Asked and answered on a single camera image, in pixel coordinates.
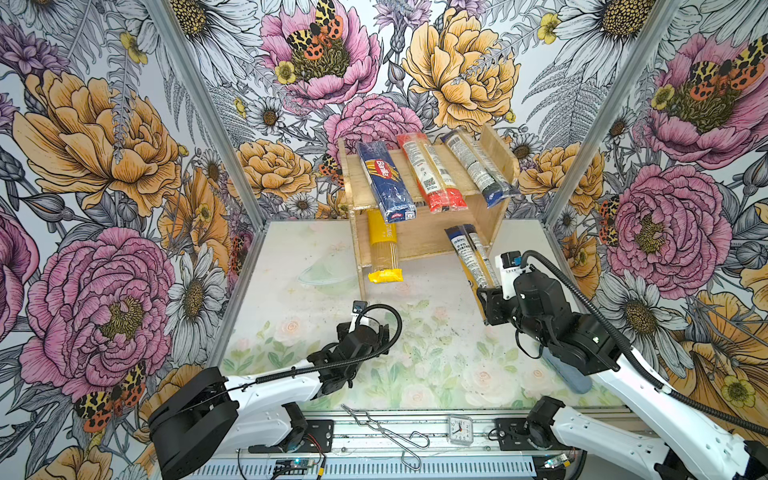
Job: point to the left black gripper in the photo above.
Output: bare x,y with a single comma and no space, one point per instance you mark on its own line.
382,344

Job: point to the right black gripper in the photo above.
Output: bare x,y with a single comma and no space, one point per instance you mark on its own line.
493,307

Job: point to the clear spaghetti bag blue end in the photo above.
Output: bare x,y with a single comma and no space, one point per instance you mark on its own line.
475,261

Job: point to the yellow Pastatime spaghetti bag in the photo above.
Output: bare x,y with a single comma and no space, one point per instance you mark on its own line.
383,242

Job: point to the red spaghetti bag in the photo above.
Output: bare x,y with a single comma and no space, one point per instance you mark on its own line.
435,183

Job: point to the blue Barilla spaghetti box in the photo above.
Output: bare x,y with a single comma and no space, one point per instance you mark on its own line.
389,190

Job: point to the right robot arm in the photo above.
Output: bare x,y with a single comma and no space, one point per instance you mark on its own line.
686,442

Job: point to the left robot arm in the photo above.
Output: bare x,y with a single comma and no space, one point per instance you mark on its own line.
213,414

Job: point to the wooden two-tier shelf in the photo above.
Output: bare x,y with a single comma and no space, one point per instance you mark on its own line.
424,236

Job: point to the metal tongs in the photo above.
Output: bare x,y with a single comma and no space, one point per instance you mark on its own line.
415,440

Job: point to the small white clock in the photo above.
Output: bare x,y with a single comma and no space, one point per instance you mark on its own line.
460,430

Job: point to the grey handled tool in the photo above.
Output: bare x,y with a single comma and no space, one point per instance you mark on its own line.
572,377

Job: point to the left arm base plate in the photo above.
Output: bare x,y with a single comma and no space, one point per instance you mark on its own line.
318,437

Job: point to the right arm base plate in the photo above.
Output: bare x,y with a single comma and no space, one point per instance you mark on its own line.
512,434

